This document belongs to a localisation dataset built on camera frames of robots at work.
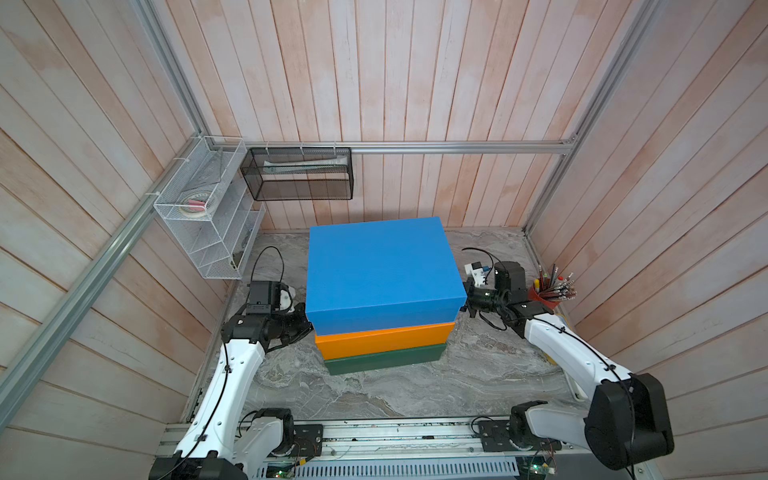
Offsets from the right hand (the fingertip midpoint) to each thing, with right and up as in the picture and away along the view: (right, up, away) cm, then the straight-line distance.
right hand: (437, 292), depth 80 cm
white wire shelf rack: (-58, +13, -2) cm, 60 cm away
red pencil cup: (+35, -4, +8) cm, 36 cm away
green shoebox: (-14, -18, -3) cm, 23 cm away
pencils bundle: (+36, +1, +7) cm, 37 cm away
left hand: (-31, -8, -3) cm, 33 cm away
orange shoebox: (-26, -12, -10) cm, 30 cm away
